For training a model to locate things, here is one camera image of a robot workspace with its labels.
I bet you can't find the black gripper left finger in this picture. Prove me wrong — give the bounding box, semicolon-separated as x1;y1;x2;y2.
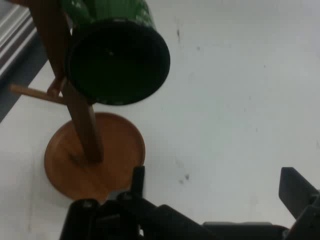
59;166;213;240

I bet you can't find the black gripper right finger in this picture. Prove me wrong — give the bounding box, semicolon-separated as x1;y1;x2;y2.
278;166;320;240

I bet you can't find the green enamel mug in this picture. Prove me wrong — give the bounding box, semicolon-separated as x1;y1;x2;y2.
59;0;172;106

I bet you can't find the brown wooden mug tree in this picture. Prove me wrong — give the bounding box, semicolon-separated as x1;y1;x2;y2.
8;0;147;201

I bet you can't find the aluminium frame rail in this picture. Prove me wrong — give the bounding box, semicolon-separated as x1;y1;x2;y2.
0;4;39;79

